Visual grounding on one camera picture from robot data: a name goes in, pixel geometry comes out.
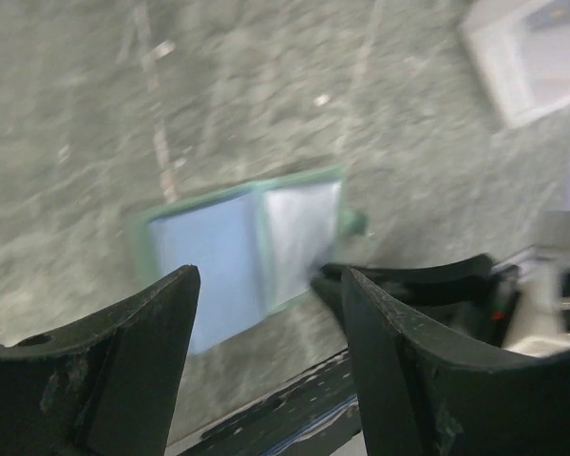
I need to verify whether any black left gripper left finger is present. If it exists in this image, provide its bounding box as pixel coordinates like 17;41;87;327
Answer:
0;265;200;455

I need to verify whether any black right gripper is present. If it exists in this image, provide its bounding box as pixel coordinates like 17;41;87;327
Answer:
311;254;521;347

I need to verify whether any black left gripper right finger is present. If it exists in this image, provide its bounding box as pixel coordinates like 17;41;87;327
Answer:
342;269;570;455

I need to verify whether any mint green card holder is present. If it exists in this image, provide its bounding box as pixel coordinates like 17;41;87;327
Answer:
125;165;368;355

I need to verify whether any white card tray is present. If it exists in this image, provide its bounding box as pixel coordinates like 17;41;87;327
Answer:
461;0;570;128

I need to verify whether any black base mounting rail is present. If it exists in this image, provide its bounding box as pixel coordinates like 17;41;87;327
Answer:
169;350;361;455

